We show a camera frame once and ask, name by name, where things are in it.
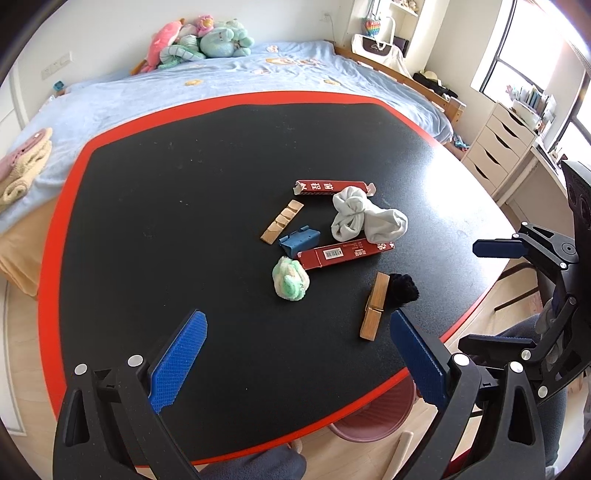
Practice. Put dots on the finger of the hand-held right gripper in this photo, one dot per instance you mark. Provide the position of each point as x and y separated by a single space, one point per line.
494 345
496 248

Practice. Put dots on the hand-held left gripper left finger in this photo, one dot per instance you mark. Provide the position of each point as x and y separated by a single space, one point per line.
178 364

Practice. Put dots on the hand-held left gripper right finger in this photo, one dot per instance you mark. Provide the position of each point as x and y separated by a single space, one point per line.
418 364

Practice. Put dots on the pink trash bin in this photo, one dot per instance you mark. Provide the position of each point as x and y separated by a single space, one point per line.
374 415

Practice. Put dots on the wooden clothespin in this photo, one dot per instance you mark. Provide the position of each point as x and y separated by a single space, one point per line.
375 307

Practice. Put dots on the black hair scrunchie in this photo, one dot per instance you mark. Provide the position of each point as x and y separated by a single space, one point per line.
404 288

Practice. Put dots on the red cardboard box with barcode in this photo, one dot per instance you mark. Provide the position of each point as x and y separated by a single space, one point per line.
344 254

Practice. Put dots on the white sock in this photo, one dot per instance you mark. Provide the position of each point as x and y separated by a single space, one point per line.
364 217

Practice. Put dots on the green and white sock ball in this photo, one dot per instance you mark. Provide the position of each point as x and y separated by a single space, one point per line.
290 279

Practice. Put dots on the blue plastic clip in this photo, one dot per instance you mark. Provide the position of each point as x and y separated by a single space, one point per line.
300 241

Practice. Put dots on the tan wooden strip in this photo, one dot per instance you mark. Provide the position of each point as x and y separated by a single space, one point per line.
281 221

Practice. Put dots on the person's right hand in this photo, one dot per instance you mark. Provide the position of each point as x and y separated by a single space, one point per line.
545 319

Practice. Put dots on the white drawer cabinet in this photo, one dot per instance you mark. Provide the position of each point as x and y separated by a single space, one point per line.
501 143

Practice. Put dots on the row of books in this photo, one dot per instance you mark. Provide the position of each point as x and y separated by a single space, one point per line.
533 101

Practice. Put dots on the person's left leg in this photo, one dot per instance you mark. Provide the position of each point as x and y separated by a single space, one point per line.
258 464

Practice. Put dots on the window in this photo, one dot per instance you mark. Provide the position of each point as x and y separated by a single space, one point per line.
531 50

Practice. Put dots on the cream and black hat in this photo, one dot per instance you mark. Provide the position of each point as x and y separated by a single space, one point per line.
434 82

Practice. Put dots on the black table red edge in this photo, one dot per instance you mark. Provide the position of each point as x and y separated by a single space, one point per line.
23 249

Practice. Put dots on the white tote bag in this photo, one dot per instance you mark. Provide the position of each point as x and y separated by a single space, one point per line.
376 46

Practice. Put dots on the beige folded towel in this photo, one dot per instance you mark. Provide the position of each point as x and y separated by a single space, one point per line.
21 184

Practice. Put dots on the rainbow pouch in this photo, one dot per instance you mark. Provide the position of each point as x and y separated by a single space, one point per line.
372 25

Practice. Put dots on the pink folded towel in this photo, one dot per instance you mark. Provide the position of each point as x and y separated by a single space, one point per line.
23 154

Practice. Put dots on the bed with light-blue cover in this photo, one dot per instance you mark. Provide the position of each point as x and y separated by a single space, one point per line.
231 78

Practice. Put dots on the small teal box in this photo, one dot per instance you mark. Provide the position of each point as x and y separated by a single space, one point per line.
59 87

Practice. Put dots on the striped green plush toy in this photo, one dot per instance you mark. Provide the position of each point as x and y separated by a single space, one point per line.
182 51

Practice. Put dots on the pink plush toy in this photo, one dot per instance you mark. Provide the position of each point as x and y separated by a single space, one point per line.
164 41

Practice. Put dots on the teal plush bear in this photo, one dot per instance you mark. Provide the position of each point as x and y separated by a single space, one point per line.
224 39

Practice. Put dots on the pink flower plush doll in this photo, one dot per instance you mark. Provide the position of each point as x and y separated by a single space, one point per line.
205 24

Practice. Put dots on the wooden bed frame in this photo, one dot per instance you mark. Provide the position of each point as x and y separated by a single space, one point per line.
415 83

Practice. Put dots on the white wall shelf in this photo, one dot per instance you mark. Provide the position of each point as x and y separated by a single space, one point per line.
408 18

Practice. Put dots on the white wall socket panel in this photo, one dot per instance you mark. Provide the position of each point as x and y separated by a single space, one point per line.
56 64

